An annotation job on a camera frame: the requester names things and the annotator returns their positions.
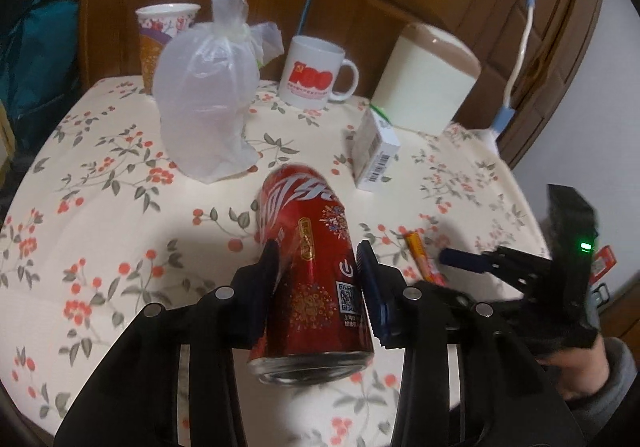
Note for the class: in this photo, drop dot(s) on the patterned paper cup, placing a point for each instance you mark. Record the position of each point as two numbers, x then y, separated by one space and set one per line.
160 27

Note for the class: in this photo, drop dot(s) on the person's right hand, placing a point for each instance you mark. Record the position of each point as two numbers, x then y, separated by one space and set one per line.
580 372

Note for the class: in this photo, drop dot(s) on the teal backpack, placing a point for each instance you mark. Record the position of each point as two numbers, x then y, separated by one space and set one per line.
45 42

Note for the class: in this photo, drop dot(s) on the floral tablecloth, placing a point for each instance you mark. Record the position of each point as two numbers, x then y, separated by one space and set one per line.
125 207

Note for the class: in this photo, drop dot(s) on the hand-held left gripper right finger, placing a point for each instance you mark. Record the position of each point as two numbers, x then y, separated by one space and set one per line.
375 297

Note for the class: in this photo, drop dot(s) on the person's right forearm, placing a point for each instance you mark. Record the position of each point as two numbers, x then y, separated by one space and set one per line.
617 392

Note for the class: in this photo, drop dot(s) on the white green carton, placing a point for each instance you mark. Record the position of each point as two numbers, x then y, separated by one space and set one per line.
375 152

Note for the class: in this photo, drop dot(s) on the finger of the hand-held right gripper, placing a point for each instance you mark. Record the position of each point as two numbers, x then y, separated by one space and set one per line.
462 259

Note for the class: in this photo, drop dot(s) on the white container with brown lid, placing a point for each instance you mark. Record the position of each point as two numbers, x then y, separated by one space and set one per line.
425 82

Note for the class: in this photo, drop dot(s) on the orange pen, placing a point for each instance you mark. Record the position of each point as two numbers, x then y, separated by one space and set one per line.
422 257

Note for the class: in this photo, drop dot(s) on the white mug with red print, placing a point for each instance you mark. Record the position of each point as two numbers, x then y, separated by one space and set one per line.
307 72

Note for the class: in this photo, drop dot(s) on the knotted clear plastic bag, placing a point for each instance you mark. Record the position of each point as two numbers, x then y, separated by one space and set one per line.
200 102

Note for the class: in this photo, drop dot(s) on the red drink can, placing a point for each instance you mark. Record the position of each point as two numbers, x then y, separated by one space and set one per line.
310 237

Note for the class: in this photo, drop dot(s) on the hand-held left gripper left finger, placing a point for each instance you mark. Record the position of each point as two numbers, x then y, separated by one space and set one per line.
260 287

